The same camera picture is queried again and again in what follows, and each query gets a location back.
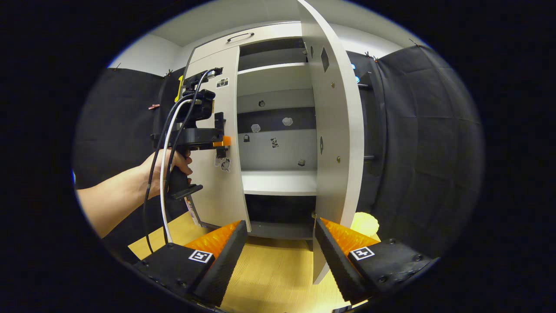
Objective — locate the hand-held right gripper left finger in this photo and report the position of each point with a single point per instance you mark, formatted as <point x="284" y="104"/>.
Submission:
<point x="219" y="269"/>

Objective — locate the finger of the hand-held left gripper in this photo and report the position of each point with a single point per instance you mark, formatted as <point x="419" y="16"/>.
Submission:
<point x="222" y="141"/>

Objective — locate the beige cabinet door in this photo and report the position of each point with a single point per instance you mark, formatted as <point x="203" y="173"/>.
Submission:
<point x="226" y="191"/>
<point x="339" y="108"/>

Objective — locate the grey double-door shoe cabinet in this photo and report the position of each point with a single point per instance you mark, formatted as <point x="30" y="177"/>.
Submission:
<point x="278" y="78"/>

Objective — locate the yellow ribbed round object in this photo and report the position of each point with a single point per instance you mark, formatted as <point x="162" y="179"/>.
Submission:
<point x="367" y="224"/>

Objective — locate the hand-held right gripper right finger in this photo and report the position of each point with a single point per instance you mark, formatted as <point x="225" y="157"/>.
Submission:
<point x="339" y="269"/>

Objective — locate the black spring clamp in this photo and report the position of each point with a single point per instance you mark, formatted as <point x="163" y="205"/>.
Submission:
<point x="168" y="72"/>
<point x="369" y="55"/>

